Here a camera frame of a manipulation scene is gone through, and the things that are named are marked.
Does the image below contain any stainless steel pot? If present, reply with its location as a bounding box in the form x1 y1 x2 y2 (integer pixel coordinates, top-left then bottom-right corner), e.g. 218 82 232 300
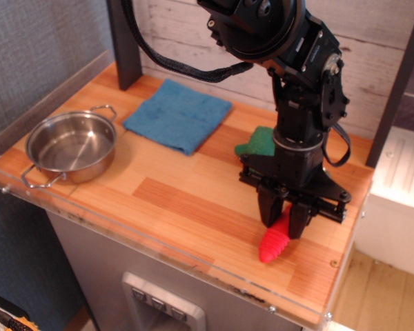
21 105 117 188

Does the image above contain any red handled metal spoon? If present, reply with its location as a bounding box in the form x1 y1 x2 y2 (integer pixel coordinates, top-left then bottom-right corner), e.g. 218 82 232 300
257 165 328 265

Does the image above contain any yellow object bottom left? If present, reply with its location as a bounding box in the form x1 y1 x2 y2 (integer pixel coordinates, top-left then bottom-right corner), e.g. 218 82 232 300
6 319 38 331

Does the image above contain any green toy broccoli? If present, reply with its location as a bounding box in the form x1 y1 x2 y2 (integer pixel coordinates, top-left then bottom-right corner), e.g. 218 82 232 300
235 126 275 157

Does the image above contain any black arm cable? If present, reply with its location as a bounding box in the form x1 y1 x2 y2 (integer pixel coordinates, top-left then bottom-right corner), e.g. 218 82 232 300
119 0 255 83

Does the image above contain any white toy sink unit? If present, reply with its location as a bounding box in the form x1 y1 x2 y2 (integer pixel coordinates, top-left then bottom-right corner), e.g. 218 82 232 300
351 51 414 280

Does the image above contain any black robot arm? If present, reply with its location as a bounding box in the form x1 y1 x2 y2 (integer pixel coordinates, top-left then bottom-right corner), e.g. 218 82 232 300
201 1 351 239

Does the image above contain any dark left frame post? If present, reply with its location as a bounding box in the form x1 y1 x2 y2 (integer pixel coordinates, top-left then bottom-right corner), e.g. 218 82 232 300
106 0 142 90

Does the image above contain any clear acrylic edge guard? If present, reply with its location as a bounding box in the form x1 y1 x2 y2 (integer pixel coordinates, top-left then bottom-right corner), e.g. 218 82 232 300
0 160 372 330

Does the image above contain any blue folded towel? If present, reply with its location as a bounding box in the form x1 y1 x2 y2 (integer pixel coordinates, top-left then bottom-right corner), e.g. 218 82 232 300
123 79 233 156

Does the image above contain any dark right frame post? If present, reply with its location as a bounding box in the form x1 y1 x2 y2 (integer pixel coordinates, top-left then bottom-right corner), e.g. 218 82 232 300
366 26 414 168

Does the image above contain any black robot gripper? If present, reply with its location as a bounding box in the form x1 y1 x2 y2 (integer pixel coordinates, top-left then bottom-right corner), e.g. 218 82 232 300
239 142 351 239

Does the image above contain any grey toy fridge cabinet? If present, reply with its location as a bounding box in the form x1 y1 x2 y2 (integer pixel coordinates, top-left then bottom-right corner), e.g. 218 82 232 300
48 212 301 330

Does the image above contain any dark frame post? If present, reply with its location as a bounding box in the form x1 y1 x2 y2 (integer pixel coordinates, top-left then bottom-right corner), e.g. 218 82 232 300
366 26 414 168
106 0 142 90

